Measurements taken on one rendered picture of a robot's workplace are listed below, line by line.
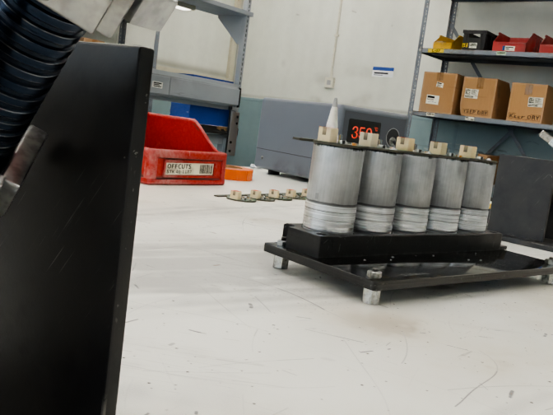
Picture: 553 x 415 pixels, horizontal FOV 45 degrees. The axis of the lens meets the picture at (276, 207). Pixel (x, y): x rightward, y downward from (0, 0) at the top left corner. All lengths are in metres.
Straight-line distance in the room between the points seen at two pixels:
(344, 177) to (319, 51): 5.78
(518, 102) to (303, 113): 3.98
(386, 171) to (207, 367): 0.17
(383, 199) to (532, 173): 0.24
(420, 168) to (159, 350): 0.19
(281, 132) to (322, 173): 0.53
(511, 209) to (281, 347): 0.37
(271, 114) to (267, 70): 5.57
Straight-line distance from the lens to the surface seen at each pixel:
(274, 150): 0.84
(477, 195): 0.40
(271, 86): 6.35
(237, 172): 0.72
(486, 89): 4.83
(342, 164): 0.31
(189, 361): 0.19
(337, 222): 0.31
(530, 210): 0.55
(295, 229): 0.31
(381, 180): 0.33
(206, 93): 3.43
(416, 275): 0.30
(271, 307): 0.25
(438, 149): 0.37
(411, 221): 0.35
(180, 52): 6.19
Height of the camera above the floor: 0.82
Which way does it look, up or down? 7 degrees down
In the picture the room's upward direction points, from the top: 8 degrees clockwise
